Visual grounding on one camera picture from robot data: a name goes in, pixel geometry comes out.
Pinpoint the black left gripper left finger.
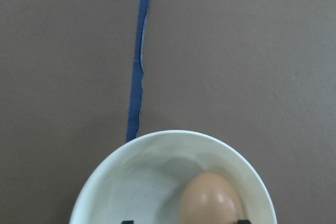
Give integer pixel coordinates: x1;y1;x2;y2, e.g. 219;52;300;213
123;220;134;224

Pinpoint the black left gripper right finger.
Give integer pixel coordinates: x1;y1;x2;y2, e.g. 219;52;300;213
237;219;249;224

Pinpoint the brown egg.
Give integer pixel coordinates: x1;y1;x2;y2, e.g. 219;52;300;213
179;173;245;223

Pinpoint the blue tape strip lengthwise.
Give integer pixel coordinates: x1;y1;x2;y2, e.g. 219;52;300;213
126;0;151;142

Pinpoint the white round bowl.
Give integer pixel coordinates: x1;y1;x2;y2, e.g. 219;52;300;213
70;130;277;223

